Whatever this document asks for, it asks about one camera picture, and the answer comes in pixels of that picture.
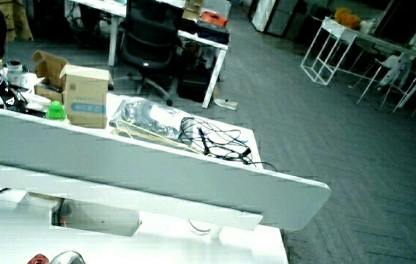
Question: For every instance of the white office desk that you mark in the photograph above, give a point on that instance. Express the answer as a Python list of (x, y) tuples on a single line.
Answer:
[(216, 73)]

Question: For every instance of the cardboard box with blue label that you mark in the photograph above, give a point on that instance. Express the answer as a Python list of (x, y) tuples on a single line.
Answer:
[(84, 96)]

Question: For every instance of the white desk divider panel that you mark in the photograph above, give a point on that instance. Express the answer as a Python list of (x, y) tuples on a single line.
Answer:
[(149, 172)]

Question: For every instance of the stack of large cardboard boxes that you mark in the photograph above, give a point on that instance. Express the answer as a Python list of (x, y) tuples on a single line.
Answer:
[(15, 18)]

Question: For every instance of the white grey cabinet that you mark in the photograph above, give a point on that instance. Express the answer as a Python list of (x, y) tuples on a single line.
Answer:
[(275, 16)]

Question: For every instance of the small cardboard boxes stack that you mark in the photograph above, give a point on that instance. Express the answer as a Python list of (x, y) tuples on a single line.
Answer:
[(192, 10)]

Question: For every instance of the open brown cardboard box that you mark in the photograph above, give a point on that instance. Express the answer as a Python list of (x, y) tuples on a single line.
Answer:
[(48, 67)]

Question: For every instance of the red round object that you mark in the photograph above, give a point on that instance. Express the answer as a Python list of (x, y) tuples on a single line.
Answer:
[(39, 259)]

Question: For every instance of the black computer case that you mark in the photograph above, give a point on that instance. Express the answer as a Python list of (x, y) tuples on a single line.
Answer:
[(193, 86)]

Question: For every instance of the green bottle cap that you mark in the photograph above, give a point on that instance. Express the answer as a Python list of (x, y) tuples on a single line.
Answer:
[(56, 111)]

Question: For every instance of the orange plush toy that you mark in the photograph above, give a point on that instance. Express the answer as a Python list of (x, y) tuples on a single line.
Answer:
[(347, 17)]

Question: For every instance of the white chair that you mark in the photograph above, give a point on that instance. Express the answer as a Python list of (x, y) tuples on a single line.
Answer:
[(394, 67)]

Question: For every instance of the beige clothes hanger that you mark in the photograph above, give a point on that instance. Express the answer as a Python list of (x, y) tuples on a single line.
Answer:
[(149, 136)]

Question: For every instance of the white metal frame table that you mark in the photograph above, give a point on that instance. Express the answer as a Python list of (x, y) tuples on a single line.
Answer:
[(334, 31)]

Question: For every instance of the orange bag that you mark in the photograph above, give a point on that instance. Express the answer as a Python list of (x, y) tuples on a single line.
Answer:
[(214, 18)]

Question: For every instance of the black office chair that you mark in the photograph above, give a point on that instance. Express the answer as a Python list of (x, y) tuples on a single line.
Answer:
[(149, 44)]

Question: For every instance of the clear plastic bag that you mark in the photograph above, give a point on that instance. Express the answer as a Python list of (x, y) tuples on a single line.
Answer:
[(145, 117)]

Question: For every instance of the white power strip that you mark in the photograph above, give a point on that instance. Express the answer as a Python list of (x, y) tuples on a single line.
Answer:
[(226, 104)]

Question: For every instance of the dark blue box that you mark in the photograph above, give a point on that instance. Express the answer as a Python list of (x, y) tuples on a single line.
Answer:
[(213, 32)]

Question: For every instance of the silver round object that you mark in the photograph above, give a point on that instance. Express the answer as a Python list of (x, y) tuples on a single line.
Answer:
[(67, 258)]

